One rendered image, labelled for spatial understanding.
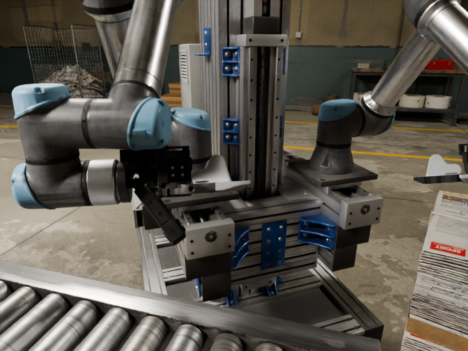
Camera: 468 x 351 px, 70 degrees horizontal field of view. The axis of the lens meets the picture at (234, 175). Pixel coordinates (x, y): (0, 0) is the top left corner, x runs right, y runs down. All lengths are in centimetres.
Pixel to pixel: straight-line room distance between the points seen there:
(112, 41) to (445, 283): 88
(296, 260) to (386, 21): 639
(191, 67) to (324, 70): 600
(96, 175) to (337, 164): 81
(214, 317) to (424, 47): 88
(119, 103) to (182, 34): 745
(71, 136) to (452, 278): 75
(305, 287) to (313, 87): 600
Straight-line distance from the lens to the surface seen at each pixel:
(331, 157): 115
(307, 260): 126
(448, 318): 89
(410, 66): 112
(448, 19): 90
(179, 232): 56
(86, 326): 65
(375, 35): 726
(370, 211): 113
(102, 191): 55
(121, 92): 51
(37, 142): 55
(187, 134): 93
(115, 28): 84
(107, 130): 50
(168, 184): 54
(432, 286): 84
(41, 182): 57
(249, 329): 57
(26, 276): 78
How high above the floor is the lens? 121
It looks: 21 degrees down
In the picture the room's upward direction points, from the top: straight up
